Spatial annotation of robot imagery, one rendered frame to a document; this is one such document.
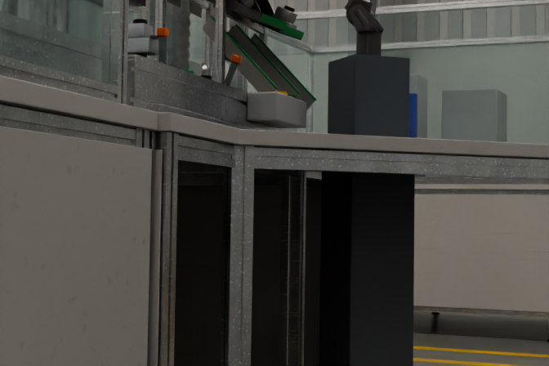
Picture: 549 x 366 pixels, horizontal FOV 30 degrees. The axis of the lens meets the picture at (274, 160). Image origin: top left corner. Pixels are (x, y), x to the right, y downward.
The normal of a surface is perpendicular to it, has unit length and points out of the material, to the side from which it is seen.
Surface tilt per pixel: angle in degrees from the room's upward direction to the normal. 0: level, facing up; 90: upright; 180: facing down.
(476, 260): 90
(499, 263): 90
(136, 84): 90
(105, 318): 90
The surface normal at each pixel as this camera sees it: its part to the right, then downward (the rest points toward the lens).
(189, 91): 0.95, 0.00
